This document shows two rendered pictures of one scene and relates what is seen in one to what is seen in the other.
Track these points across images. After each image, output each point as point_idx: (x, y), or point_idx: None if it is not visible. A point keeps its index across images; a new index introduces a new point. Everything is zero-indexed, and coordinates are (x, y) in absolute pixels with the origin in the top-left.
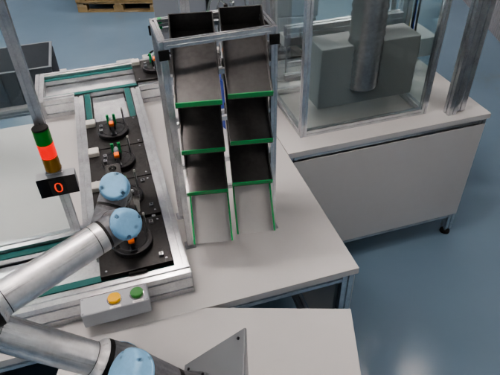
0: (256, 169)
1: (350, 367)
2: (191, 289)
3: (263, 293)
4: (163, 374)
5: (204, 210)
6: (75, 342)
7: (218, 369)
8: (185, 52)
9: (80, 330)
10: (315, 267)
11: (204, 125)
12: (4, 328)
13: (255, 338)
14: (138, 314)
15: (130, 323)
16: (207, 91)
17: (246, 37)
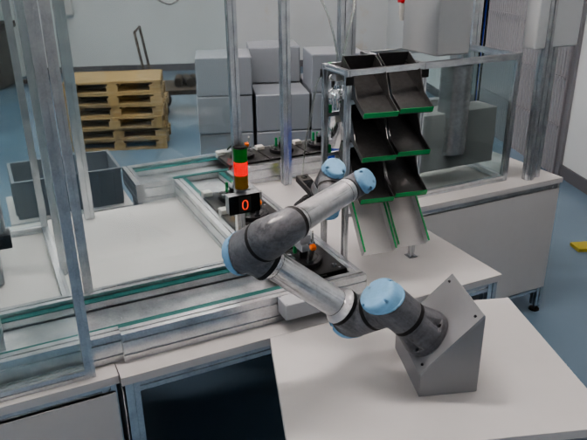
0: (410, 185)
1: (527, 329)
2: None
3: (427, 295)
4: (409, 294)
5: (365, 226)
6: (328, 281)
7: (438, 306)
8: (356, 85)
9: (277, 329)
10: (464, 277)
11: (372, 143)
12: (286, 257)
13: None
14: (324, 315)
15: (320, 320)
16: (383, 107)
17: (397, 76)
